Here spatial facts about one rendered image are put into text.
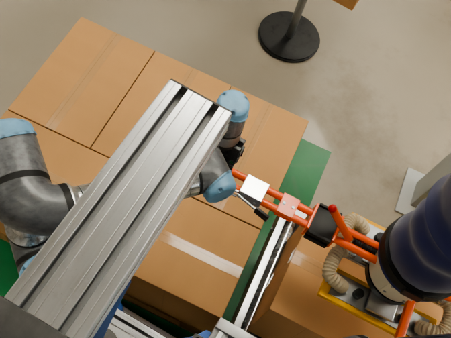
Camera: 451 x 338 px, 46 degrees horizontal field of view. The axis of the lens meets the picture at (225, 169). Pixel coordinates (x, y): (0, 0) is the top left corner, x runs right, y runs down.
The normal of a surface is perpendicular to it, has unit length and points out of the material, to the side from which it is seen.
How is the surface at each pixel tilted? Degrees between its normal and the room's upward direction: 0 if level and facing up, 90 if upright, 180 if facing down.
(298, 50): 0
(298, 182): 0
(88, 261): 0
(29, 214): 38
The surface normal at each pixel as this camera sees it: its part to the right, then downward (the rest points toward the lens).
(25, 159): 0.57, -0.53
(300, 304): 0.14, -0.44
